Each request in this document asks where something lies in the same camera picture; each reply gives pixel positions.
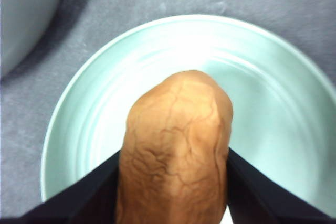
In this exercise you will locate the brown potato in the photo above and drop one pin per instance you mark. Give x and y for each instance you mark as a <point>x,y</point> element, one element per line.
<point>174,160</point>

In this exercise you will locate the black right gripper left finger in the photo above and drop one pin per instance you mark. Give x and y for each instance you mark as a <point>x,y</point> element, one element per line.
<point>91,200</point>

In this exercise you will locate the grey table mat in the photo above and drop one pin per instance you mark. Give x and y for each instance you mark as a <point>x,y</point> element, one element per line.
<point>26,91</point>

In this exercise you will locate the green plate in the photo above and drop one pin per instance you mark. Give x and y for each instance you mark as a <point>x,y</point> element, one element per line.
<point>284,106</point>

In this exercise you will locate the green electric steamer pot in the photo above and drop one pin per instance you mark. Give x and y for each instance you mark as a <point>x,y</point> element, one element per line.
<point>23,23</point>

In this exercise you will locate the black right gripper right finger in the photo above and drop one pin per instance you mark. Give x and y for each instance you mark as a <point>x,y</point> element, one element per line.
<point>256,198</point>

